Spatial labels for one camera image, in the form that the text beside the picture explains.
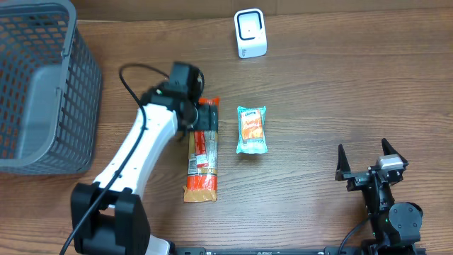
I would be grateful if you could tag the grey plastic mesh basket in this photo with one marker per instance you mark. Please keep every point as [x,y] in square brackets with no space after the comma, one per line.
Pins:
[50,90]

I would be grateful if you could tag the orange Kleenex tissue pack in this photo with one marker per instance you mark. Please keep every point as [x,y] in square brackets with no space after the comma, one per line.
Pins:
[251,124]

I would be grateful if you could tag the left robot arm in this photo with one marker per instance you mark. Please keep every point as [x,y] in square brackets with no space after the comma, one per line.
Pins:
[108,216]

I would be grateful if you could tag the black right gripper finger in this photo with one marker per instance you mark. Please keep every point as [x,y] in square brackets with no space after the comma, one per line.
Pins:
[343,168]
[389,150]

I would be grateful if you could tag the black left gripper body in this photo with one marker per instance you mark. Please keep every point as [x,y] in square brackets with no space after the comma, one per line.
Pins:
[209,118]

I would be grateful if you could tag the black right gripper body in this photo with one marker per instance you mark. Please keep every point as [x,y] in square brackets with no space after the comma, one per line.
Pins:
[360,178]

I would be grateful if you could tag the teal tissue pack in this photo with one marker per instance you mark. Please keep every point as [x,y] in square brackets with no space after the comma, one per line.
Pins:
[254,146]

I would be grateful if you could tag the orange spaghetti packet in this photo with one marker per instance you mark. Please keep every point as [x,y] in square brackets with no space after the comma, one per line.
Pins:
[201,184]

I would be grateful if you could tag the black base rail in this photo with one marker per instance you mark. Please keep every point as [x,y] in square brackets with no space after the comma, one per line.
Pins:
[328,250]

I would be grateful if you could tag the white barcode scanner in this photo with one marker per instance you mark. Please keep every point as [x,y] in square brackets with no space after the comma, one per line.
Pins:
[250,33]

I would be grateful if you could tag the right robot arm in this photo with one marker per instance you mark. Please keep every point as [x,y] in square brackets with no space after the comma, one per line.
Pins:
[395,226]

